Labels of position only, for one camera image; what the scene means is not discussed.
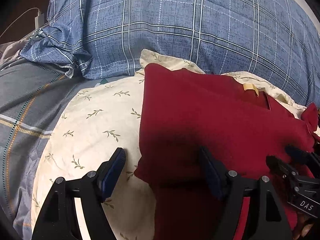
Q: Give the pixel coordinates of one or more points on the grey plaid bed cover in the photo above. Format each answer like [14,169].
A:
[30,100]

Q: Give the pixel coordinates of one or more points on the dark red garment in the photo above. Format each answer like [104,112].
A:
[200,110]

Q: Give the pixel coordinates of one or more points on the blue plaid quilt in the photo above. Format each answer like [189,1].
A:
[175,25]

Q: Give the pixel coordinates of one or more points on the person's right hand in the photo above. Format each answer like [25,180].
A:
[303,230]

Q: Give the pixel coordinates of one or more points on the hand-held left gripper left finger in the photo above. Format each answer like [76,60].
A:
[113,174]

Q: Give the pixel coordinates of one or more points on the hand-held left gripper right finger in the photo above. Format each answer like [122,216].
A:
[212,177]

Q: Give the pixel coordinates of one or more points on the beige cloth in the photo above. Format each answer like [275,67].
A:
[10,51]

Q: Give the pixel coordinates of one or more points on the white charger plug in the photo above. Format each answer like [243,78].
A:
[39,20]

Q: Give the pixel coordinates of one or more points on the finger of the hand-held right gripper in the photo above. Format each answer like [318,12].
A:
[303,156]
[281,166]

